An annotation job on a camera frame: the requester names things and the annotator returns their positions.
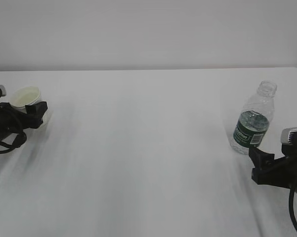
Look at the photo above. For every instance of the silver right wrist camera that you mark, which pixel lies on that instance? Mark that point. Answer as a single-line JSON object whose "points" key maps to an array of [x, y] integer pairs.
{"points": [[289, 136]]}

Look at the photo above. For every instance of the white paper cup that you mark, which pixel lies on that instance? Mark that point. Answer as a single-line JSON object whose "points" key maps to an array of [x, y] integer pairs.
{"points": [[28, 95]]}

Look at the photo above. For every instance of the clear plastic water bottle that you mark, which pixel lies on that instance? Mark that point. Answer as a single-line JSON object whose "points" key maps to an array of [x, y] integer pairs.
{"points": [[254, 119]]}

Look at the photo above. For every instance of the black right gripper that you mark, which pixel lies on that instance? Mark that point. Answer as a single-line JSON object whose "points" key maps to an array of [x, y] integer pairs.
{"points": [[280, 172]]}

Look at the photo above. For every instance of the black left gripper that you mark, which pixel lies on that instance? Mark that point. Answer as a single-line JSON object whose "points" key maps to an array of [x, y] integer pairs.
{"points": [[9, 123]]}

